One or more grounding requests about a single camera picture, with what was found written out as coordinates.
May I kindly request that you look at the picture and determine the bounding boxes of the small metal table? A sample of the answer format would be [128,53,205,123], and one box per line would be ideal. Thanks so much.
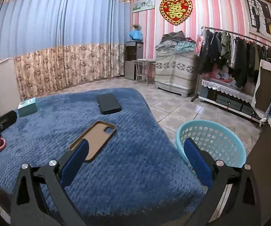
[132,59,156,85]

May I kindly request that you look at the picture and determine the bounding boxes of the red gold heart decoration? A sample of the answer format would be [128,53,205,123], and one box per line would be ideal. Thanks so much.
[159,0,193,26]

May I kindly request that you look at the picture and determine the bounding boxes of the framed landscape picture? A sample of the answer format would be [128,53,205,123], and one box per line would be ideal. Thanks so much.
[132,0,155,13]

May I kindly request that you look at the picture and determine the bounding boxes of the teal tissue box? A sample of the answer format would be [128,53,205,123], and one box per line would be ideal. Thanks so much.
[17,97,38,117]

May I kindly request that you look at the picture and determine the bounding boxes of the brown armchair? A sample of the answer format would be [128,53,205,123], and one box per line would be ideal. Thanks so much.
[251,60,271,118]

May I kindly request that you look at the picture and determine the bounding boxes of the low tv bench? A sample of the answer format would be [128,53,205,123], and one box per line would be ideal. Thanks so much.
[198,79,261,122]

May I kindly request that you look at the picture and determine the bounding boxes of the water dispenser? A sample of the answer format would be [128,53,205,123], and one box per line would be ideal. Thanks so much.
[124,41,143,80]

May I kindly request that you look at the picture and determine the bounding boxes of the framed wedding photo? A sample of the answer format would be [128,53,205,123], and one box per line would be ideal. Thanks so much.
[244,0,271,42]

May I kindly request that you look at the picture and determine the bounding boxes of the brown phone case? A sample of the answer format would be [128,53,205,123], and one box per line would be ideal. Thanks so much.
[69,120,117,163]

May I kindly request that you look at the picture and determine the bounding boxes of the cloth covered cabinet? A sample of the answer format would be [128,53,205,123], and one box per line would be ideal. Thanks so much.
[154,48,198,97]

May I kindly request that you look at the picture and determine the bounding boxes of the pink cup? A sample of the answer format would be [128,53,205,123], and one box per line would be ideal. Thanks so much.
[0,137,6,152]

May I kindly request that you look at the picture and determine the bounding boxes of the clothes rack with garments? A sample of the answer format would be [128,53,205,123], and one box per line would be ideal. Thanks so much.
[194,27,271,103]

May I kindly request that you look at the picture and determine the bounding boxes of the black notebook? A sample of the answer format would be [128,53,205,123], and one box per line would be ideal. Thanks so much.
[97,93,122,115]

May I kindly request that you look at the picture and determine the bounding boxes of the blue cloth on dispenser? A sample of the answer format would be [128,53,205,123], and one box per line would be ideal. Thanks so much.
[129,30,143,42]

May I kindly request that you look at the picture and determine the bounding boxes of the blue fluffy rug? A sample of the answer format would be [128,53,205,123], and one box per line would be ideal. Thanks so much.
[0,88,204,217]

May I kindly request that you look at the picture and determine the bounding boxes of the light blue plastic basket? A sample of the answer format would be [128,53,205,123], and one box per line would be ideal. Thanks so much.
[176,119,247,168]

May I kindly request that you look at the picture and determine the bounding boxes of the blue floral curtain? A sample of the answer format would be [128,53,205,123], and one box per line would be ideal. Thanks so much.
[0,0,131,99]

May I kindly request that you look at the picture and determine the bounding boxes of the pile of clothes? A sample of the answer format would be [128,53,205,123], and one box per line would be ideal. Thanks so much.
[155,31,196,53]

